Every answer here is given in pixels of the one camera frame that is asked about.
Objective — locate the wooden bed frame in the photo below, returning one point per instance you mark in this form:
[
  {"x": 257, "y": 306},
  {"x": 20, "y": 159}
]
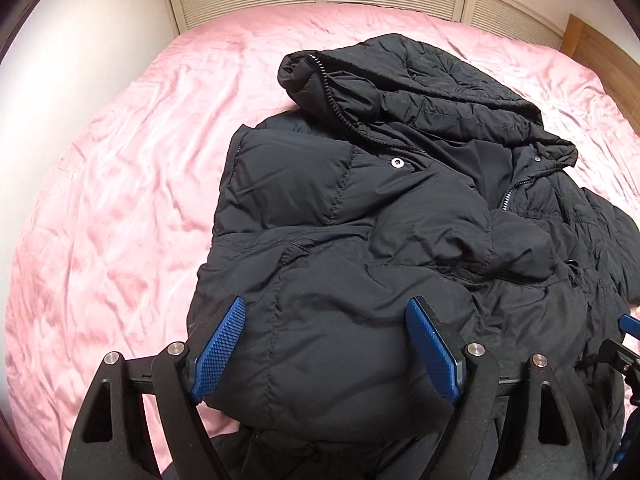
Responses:
[{"x": 607, "y": 55}]

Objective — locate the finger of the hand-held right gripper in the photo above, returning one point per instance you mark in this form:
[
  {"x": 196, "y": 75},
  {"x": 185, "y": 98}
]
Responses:
[{"x": 617, "y": 352}]

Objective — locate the pink bed sheet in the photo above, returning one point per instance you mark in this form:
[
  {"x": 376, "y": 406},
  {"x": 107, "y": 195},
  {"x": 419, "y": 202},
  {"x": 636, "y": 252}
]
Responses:
[{"x": 130, "y": 170}]

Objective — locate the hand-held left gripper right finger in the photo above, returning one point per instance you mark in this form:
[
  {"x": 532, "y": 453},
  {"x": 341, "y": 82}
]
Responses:
[{"x": 432, "y": 347}]

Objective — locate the black puffer jacket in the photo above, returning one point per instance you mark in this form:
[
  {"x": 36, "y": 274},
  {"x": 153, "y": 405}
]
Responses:
[{"x": 380, "y": 240}]

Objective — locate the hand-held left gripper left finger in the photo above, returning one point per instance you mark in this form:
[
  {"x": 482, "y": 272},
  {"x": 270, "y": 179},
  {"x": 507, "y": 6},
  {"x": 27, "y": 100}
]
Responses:
[{"x": 220, "y": 345}]

